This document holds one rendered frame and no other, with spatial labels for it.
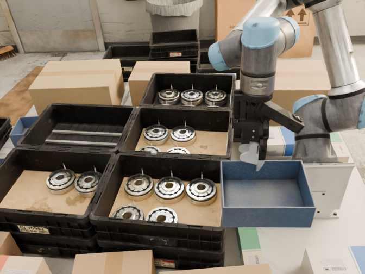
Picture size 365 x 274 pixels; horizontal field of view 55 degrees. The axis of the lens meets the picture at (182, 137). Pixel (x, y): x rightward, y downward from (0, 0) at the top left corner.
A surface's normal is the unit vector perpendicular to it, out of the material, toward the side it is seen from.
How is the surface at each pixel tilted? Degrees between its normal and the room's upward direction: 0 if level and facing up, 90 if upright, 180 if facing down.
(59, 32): 90
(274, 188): 1
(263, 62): 82
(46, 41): 90
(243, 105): 82
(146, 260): 0
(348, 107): 73
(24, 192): 0
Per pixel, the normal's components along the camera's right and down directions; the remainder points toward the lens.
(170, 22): -0.19, 0.67
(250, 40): -0.69, 0.35
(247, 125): -0.10, 0.50
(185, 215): -0.06, -0.79
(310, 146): -0.46, -0.42
